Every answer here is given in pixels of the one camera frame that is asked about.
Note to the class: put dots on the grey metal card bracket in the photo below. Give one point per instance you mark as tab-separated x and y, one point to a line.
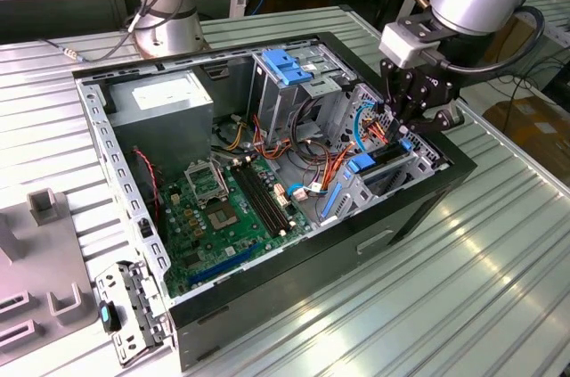
111	283

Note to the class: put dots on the metal disk bay cage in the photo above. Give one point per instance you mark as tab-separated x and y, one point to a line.
423	167

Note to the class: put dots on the blue expansion slot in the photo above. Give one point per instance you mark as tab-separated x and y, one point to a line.
222	264

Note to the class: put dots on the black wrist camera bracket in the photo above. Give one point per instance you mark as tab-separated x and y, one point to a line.
420	29

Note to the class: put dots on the green motherboard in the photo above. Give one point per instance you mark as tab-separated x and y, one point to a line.
214	248

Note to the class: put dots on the metal slatted side table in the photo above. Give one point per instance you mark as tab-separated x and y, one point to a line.
559	25

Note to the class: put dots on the grey parts rack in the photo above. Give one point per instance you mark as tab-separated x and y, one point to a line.
53	256

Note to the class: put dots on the large cardboard box with label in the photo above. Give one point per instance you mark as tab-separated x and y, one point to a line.
534	132

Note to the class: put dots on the blue plastic drive bracket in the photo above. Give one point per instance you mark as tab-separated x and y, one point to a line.
280	67

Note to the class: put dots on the black case fan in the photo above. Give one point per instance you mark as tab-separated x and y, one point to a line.
143	172

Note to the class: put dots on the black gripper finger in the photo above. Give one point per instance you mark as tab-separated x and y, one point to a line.
391	87
443	117

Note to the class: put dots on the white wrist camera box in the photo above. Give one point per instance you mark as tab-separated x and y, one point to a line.
398	45

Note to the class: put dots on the grey power supply unit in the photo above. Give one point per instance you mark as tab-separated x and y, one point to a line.
165	132

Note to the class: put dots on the black latch blue stripe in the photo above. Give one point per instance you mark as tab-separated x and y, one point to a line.
107	317

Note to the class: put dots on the black RAM slot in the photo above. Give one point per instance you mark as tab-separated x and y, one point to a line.
272	192
254	202
266	195
260	199

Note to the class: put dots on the black open PC case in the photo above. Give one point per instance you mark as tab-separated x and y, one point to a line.
289	288

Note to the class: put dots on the hard disk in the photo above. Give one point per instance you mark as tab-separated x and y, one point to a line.
360	163

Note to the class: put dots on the metal optical drive cage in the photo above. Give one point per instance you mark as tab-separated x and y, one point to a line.
276	105

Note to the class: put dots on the CPU socket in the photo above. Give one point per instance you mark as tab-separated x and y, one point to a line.
222	218

